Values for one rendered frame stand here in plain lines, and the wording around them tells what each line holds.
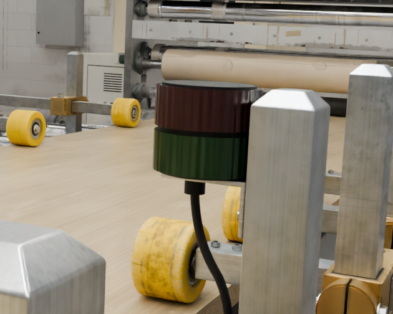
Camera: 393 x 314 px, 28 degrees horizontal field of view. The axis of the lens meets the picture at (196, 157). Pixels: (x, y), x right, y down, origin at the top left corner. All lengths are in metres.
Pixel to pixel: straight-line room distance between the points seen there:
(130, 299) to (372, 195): 0.27
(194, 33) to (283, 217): 2.53
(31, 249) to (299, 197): 0.24
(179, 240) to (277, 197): 0.35
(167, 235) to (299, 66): 2.08
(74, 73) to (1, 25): 8.90
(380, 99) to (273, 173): 0.25
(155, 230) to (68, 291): 0.58
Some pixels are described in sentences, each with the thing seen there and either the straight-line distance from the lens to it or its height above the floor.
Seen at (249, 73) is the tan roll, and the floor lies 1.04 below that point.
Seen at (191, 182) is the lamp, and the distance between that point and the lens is 0.44.
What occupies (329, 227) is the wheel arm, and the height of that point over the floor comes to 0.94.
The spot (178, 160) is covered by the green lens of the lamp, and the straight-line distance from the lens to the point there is 0.42.
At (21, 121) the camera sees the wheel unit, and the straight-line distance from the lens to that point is 1.76.
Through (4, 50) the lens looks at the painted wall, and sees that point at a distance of 11.17.
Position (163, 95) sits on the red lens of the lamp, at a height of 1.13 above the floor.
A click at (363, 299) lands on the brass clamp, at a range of 0.65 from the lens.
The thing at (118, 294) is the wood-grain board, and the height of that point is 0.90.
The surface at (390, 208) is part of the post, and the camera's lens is 0.92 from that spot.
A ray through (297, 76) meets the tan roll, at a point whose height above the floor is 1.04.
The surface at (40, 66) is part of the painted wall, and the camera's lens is 10.84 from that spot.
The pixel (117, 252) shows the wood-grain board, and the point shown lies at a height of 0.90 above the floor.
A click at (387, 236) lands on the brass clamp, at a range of 0.89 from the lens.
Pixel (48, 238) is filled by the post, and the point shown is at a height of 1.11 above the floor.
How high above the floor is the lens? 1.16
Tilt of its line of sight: 9 degrees down
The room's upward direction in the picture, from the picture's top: 3 degrees clockwise
